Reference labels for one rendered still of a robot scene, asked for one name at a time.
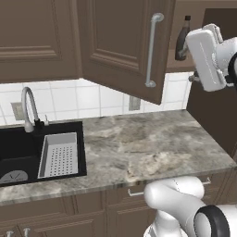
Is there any black sink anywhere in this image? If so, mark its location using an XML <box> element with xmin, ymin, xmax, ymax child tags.
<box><xmin>0</xmin><ymin>120</ymin><xmax>88</xmax><ymax>188</ymax></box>

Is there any closed brown cabinet door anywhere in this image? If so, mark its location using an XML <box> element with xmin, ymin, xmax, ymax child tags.
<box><xmin>0</xmin><ymin>0</ymin><xmax>83</xmax><ymax>84</ymax></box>

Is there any grey curved tap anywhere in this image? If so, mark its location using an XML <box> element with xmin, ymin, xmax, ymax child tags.
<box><xmin>20</xmin><ymin>86</ymin><xmax>50</xmax><ymax>134</ymax></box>

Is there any brown base cabinet door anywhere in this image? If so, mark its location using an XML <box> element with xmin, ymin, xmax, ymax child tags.
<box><xmin>106</xmin><ymin>203</ymin><xmax>158</xmax><ymax>237</ymax></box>
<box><xmin>17</xmin><ymin>210</ymin><xmax>107</xmax><ymax>237</ymax></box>

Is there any dark syrup bottle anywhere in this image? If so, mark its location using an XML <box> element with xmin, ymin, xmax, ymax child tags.
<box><xmin>174</xmin><ymin>15</ymin><xmax>192</xmax><ymax>62</ymax></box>

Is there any brown wall cabinet body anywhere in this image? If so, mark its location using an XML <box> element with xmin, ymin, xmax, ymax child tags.
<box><xmin>166</xmin><ymin>0</ymin><xmax>237</xmax><ymax>74</ymax></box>

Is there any grey perforated sink basket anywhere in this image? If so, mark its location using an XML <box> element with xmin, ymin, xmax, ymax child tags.
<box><xmin>37</xmin><ymin>131</ymin><xmax>80</xmax><ymax>180</ymax></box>

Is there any brown false drawer front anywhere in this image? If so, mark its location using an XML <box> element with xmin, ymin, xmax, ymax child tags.
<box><xmin>0</xmin><ymin>190</ymin><xmax>106</xmax><ymax>225</ymax></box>

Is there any grey wall outlet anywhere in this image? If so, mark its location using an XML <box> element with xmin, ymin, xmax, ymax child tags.
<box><xmin>10</xmin><ymin>102</ymin><xmax>26</xmax><ymax>121</ymax></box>
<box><xmin>128</xmin><ymin>95</ymin><xmax>142</xmax><ymax>112</ymax></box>

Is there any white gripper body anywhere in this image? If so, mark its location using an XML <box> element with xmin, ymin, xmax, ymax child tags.
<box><xmin>185</xmin><ymin>27</ymin><xmax>228</xmax><ymax>93</ymax></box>

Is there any open brown cabinet door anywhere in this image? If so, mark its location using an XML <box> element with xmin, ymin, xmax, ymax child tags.
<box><xmin>76</xmin><ymin>0</ymin><xmax>177</xmax><ymax>106</ymax></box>

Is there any silver drawer handle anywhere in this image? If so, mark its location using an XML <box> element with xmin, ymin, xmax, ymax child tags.
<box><xmin>127</xmin><ymin>176</ymin><xmax>212</xmax><ymax>197</ymax></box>

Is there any dark brown cabinet door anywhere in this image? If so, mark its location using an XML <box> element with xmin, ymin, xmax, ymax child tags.
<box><xmin>185</xmin><ymin>7</ymin><xmax>237</xmax><ymax>162</ymax></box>

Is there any long grey cabinet door handle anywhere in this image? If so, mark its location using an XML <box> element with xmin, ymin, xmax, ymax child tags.
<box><xmin>144</xmin><ymin>12</ymin><xmax>166</xmax><ymax>89</ymax></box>

